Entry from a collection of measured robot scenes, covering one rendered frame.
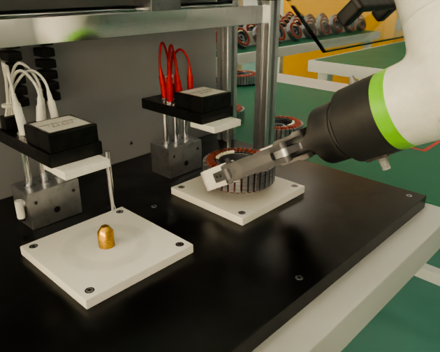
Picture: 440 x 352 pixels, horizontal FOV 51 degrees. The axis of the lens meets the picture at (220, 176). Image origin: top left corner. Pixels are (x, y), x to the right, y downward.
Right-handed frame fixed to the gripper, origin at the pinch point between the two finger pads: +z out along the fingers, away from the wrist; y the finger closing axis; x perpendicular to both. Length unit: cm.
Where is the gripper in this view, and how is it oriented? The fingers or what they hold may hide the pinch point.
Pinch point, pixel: (239, 167)
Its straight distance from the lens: 70.9
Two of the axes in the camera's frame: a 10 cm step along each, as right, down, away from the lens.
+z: -6.3, 2.3, 7.5
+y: 6.9, -2.8, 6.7
